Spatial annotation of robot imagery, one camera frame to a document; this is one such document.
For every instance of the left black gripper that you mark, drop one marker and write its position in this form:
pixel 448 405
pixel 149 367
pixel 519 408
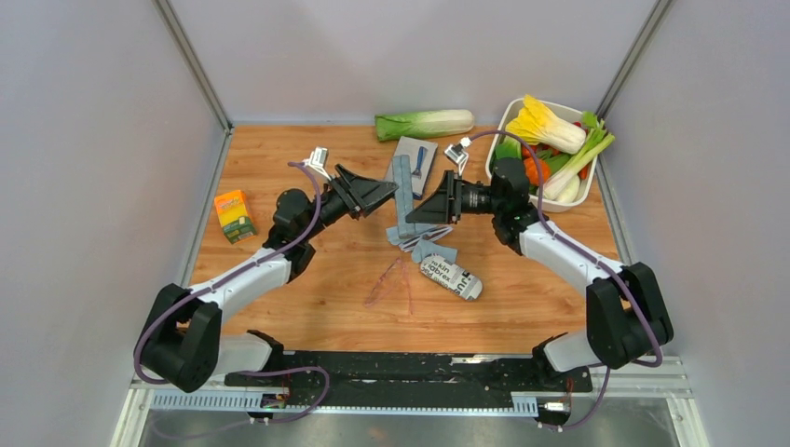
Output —
pixel 359 195

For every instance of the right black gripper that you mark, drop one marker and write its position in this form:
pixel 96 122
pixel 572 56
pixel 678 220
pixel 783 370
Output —
pixel 444 205

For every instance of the grey glasses case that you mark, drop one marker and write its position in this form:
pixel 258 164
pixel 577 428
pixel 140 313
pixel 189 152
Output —
pixel 401 175

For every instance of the light blue cleaning cloth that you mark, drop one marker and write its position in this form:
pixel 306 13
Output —
pixel 424 248

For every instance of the pink transparent sunglasses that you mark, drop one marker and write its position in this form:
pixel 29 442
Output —
pixel 395 279

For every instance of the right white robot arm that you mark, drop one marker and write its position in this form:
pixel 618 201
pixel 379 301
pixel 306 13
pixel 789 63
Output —
pixel 626 317

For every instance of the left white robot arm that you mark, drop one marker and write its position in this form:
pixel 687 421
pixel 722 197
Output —
pixel 182 344

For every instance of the grey razor package box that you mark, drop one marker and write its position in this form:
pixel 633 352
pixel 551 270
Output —
pixel 421 155

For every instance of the green leafy vegetable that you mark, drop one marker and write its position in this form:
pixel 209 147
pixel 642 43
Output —
pixel 508 148

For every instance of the newspaper print pouch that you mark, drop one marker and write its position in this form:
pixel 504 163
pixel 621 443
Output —
pixel 452 277

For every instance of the green white napa cabbage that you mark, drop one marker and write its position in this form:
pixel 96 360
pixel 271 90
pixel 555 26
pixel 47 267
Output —
pixel 423 125

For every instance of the small orange pumpkin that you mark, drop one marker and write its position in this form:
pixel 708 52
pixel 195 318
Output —
pixel 537 171

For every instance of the white rectangular tray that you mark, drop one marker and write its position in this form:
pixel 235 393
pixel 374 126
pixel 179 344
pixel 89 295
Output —
pixel 566 113

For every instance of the yellow white bok choy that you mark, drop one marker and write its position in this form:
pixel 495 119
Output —
pixel 536 123

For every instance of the green white leek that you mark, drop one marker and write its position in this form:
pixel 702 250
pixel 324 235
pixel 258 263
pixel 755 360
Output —
pixel 564 184

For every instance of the orange green carton box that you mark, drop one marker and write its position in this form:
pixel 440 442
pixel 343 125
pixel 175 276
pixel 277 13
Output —
pixel 234 216

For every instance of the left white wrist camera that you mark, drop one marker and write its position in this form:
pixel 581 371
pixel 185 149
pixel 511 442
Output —
pixel 317 162

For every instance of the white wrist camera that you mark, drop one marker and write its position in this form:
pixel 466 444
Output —
pixel 458 154
pixel 317 162

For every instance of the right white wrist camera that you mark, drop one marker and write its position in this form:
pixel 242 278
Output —
pixel 458 154

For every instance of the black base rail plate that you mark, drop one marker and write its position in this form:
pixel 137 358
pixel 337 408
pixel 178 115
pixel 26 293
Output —
pixel 410 380

